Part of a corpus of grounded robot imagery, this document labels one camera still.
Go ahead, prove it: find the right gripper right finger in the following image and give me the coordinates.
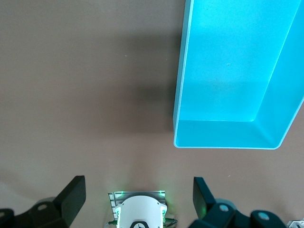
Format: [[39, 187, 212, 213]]
[[190, 177, 285, 228]]

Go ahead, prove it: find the cyan plastic bin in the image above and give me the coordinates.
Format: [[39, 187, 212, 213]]
[[172, 0, 304, 151]]

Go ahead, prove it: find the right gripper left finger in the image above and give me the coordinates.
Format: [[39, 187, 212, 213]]
[[0, 175, 86, 228]]

